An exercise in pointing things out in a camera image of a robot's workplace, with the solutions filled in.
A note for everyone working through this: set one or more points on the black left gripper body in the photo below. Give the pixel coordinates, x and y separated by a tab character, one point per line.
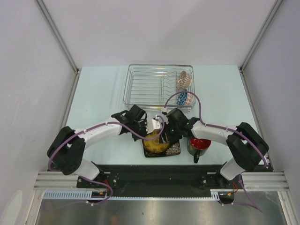
140	128

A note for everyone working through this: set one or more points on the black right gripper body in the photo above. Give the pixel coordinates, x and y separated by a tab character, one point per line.
172	132

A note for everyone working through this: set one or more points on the black floral square plate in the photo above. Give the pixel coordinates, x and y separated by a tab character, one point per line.
173	150

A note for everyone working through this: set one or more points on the blue rim red pattern bowl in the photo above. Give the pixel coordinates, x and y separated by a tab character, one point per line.
184	98

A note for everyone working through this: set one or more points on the brown white patterned bowl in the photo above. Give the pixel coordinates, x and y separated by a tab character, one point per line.
183	81

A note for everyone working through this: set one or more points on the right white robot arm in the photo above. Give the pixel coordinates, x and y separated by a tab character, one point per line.
246	146

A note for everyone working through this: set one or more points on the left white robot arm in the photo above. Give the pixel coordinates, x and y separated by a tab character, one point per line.
67	150

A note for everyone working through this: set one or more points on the dark mug red interior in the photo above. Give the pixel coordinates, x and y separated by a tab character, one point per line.
197	147

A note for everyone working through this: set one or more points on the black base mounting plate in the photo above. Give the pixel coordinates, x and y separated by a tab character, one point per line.
161	192

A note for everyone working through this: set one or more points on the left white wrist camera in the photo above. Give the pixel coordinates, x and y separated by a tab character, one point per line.
155	123

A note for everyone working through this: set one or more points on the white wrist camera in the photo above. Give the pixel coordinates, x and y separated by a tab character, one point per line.
155	123
165	110

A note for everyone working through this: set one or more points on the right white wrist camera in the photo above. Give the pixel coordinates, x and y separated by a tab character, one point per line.
165	110

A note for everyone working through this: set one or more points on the metal wire dish rack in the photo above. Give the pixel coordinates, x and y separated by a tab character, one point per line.
151	86

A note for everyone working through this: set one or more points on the aluminium frame rail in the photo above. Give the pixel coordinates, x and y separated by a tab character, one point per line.
252	181

